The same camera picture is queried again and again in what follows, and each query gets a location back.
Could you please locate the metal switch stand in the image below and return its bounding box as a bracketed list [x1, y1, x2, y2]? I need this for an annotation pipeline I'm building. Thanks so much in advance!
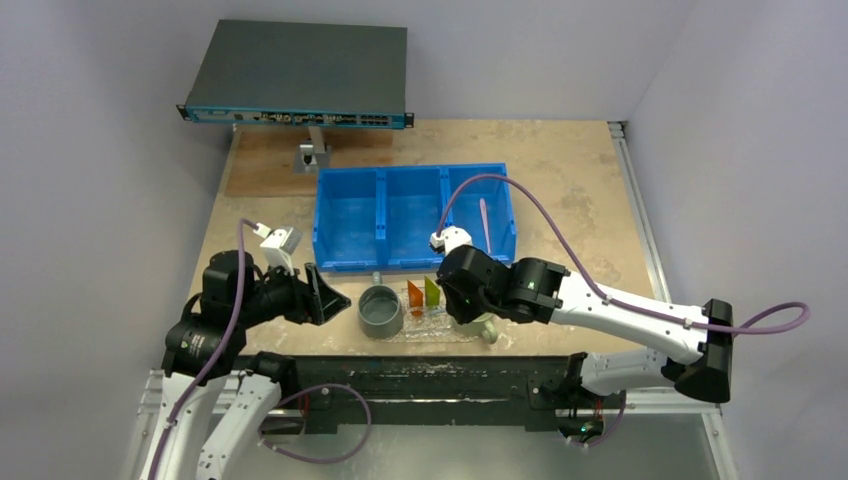
[293, 126, 332, 174]

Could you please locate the clear textured oval tray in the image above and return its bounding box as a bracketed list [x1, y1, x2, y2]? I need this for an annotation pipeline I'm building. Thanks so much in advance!
[383, 291, 499, 345]

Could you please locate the wooden base board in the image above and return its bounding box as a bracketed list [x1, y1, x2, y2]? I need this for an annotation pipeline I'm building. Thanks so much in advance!
[224, 126, 413, 197]

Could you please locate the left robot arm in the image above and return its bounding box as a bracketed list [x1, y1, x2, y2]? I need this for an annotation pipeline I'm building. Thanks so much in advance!
[141, 250, 351, 479]

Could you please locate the clear plastic holder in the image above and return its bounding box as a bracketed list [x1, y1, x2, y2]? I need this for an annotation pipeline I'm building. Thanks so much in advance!
[399, 283, 458, 342]

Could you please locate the black aluminium base frame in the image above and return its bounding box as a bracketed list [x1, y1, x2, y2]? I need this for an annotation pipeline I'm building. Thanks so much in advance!
[139, 354, 720, 435]

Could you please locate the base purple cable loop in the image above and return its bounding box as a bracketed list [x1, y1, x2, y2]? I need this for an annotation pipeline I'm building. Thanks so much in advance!
[256, 384, 372, 466]

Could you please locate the grey mug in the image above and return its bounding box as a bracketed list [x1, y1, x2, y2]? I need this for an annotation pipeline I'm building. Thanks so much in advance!
[357, 272, 405, 340]

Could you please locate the blue plastic divided bin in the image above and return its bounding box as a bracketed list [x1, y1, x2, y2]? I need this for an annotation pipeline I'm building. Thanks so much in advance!
[312, 163, 517, 273]

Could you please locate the light green mug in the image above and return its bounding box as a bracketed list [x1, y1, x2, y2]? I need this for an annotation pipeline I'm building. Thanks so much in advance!
[454, 313, 499, 345]

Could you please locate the grey network switch box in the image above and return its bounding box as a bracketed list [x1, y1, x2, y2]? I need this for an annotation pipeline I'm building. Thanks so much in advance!
[177, 19, 415, 130]

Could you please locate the pink toothbrush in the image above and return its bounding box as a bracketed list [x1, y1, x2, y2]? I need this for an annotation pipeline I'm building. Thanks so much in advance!
[479, 198, 492, 255]

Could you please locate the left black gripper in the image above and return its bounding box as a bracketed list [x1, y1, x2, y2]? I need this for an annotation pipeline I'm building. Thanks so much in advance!
[236, 257, 349, 327]

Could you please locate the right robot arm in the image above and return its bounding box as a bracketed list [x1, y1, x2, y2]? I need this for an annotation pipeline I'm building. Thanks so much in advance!
[437, 245, 733, 407]

